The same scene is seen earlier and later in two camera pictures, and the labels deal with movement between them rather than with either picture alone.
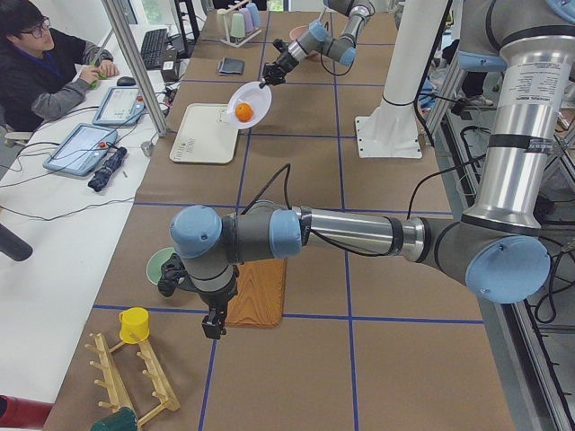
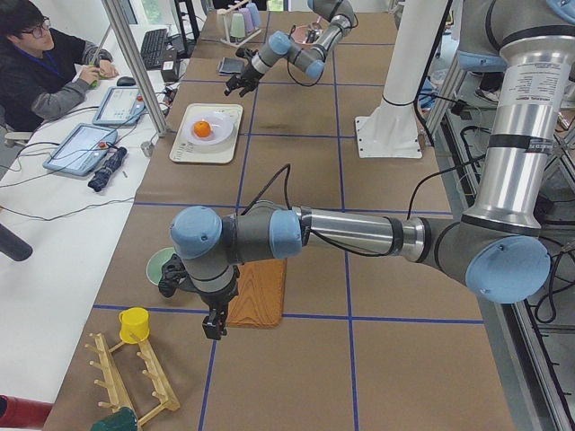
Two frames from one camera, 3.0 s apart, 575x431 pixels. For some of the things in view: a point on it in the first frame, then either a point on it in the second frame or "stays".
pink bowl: x=298 y=30 stays
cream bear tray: x=205 y=135 stays
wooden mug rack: x=117 y=395 stays
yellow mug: x=135 y=324 stays
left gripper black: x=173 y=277 stays
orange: x=243 y=111 → x=201 y=128
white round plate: x=259 y=98 → x=209 y=127
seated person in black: x=43 y=71 stays
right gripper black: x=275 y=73 → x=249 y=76
